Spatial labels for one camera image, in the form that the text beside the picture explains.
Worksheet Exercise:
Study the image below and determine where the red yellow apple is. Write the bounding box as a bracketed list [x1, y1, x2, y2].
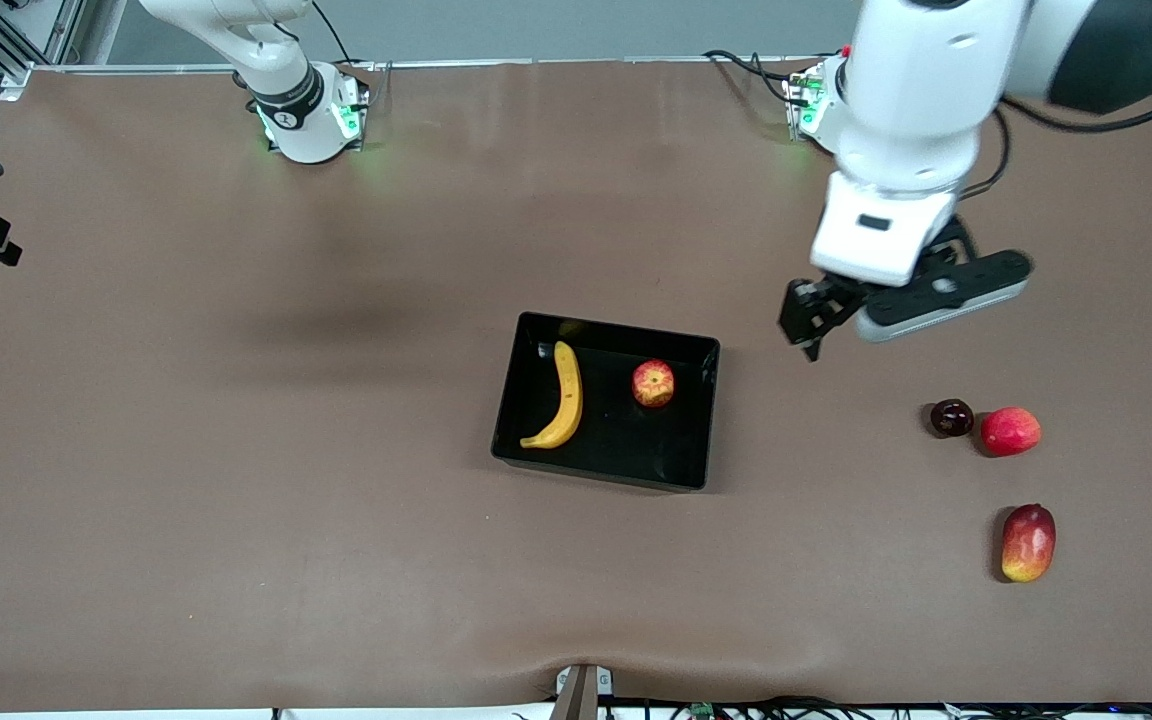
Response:
[632, 359, 678, 409]

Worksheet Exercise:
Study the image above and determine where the black plastic box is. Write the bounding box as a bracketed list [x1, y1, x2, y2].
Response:
[490, 311, 722, 493]

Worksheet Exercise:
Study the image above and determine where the yellow banana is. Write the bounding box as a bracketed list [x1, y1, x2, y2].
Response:
[519, 341, 585, 450]

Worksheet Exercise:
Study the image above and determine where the dark purple plum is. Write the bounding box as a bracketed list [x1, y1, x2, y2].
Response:
[929, 398, 975, 439]

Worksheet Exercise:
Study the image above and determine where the red peach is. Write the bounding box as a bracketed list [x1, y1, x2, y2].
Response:
[980, 406, 1043, 458]

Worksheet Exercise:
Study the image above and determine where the red yellow mango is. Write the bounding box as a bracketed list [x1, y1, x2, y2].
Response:
[1000, 503, 1057, 584]

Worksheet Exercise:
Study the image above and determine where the metal table clamp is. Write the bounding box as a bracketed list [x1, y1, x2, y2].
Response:
[554, 664, 615, 720]

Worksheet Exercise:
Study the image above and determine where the black base power cable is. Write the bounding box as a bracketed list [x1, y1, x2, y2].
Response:
[703, 49, 803, 103]

